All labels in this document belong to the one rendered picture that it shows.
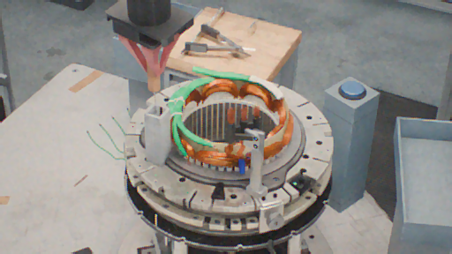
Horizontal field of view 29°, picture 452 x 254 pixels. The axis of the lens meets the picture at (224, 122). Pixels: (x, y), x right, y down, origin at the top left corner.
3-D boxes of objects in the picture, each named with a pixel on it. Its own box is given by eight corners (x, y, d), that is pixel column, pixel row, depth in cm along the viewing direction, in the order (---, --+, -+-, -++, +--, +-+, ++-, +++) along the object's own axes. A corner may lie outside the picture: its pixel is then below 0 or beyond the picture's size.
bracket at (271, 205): (254, 224, 128) (255, 197, 125) (276, 218, 129) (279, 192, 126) (259, 233, 126) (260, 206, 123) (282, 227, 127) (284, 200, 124)
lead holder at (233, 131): (224, 143, 120) (224, 123, 117) (237, 126, 122) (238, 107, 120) (249, 151, 118) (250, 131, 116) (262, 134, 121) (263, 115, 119)
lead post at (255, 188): (260, 200, 125) (264, 136, 118) (245, 192, 126) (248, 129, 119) (267, 193, 126) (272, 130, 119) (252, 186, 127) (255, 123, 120)
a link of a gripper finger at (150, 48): (155, 93, 119) (152, 39, 112) (116, 74, 122) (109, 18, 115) (187, 68, 123) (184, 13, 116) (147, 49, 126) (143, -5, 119)
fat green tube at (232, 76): (190, 78, 140) (190, 67, 139) (201, 65, 143) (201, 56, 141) (274, 104, 135) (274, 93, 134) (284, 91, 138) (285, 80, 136)
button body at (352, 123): (339, 213, 168) (354, 108, 152) (312, 195, 172) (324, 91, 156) (363, 197, 172) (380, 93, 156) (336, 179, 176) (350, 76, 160)
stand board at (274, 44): (161, 65, 160) (161, 55, 158) (207, 17, 174) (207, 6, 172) (262, 94, 154) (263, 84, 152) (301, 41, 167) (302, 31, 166)
